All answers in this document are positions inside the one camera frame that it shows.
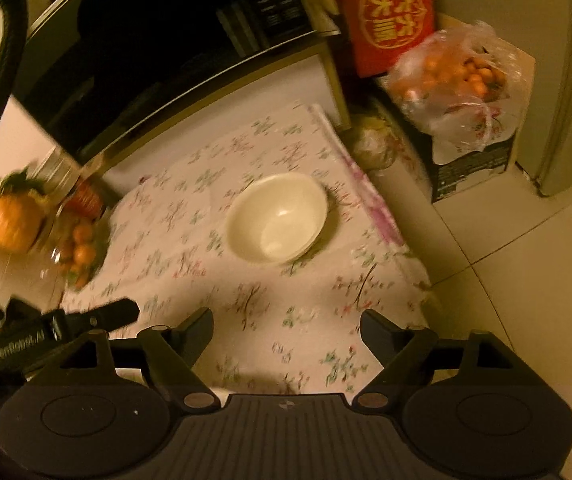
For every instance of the red label can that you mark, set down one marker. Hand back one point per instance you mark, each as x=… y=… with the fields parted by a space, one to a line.
x=86 y=196

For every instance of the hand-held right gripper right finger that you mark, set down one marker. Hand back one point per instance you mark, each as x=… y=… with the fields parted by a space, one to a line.
x=368 y=321

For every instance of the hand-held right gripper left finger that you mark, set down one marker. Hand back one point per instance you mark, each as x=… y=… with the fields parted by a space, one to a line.
x=205 y=321

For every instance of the glass jar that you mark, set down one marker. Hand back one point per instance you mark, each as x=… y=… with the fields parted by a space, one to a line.
x=61 y=167

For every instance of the glass fruit bowl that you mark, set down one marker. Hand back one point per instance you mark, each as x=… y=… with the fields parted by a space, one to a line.
x=61 y=255

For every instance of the plastic bag of oranges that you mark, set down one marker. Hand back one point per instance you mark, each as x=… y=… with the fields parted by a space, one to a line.
x=453 y=80

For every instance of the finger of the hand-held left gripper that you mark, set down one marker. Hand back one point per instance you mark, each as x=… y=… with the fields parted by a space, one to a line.
x=106 y=312

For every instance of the large yellow-orange fruit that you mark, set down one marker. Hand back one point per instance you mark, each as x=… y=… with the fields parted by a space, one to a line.
x=18 y=220

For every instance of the crumpled white plastic bag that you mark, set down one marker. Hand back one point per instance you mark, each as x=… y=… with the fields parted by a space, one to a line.
x=375 y=142

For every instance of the red gift box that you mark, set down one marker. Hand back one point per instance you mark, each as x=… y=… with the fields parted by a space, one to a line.
x=390 y=15

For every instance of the small orange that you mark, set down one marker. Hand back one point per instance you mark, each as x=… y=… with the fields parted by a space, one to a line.
x=83 y=232
x=82 y=256

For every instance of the floral tablecloth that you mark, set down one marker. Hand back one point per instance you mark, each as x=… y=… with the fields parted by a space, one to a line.
x=246 y=280

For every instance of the white bowl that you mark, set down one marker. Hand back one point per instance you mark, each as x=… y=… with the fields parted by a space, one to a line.
x=278 y=220

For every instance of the beige refrigerator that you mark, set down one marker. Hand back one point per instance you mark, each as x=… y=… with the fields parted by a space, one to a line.
x=565 y=70

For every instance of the dark cardboard box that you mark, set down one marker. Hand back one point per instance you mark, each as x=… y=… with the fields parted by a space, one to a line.
x=470 y=170

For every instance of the black microwave oven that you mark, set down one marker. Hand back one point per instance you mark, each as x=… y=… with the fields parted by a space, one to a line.
x=156 y=50

